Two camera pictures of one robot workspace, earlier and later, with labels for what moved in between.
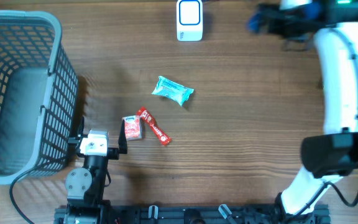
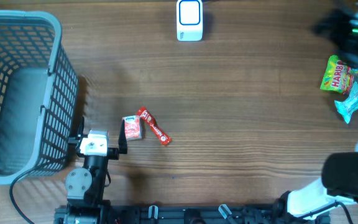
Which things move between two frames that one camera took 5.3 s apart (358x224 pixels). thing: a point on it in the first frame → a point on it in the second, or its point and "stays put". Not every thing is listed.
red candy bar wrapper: x=163 y=137 stays put
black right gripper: x=274 y=10 → x=343 y=18
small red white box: x=133 y=125 stays put
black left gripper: x=113 y=153 stays put
